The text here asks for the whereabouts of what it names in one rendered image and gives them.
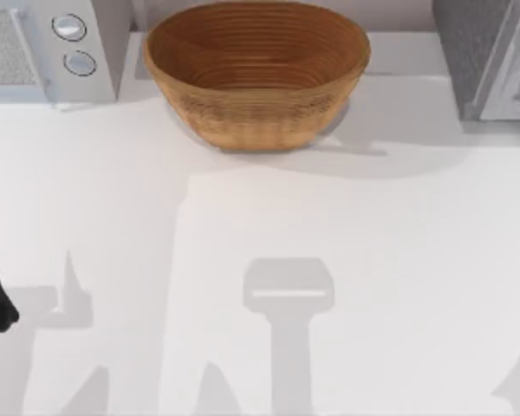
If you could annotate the brown woven basket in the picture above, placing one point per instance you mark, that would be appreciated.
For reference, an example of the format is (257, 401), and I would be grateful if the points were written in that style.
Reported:
(255, 78)

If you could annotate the pale microwave oven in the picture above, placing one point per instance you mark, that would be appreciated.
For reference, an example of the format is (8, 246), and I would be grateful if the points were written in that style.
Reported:
(108, 47)

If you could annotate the round microwave knob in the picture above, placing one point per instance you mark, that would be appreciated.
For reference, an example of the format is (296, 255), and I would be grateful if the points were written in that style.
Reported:
(69, 26)
(79, 62)

